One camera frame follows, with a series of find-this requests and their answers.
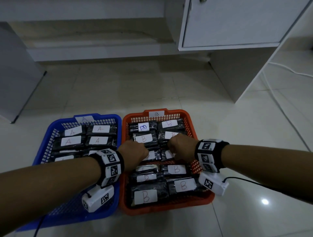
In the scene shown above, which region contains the person's left hand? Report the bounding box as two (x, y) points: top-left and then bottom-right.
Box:
(117, 141), (150, 173)

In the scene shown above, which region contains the person's right hand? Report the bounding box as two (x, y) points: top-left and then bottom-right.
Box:
(167, 133), (199, 163)

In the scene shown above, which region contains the orange plastic basket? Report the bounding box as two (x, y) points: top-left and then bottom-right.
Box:
(119, 108), (216, 216)

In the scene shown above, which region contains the blue plastic basket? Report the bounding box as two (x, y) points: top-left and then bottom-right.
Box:
(16, 113), (122, 232)

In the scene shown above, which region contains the person's left forearm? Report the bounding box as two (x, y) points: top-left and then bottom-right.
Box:
(0, 156), (102, 232)

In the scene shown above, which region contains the person's right forearm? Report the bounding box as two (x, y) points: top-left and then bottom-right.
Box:
(221, 144), (313, 204)

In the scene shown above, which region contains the white cabinet door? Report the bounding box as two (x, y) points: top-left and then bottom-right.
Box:
(178, 0), (312, 51)

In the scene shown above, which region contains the white desk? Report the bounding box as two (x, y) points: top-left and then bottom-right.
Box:
(0, 0), (313, 124)

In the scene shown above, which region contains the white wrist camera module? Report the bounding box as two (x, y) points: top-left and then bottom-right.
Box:
(82, 185), (115, 213)
(198, 172), (230, 197)

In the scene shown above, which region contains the black camera cable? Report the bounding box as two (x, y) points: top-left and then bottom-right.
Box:
(33, 215), (47, 237)
(224, 177), (313, 203)

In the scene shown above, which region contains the white cable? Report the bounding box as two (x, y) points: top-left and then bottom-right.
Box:
(268, 62), (313, 77)

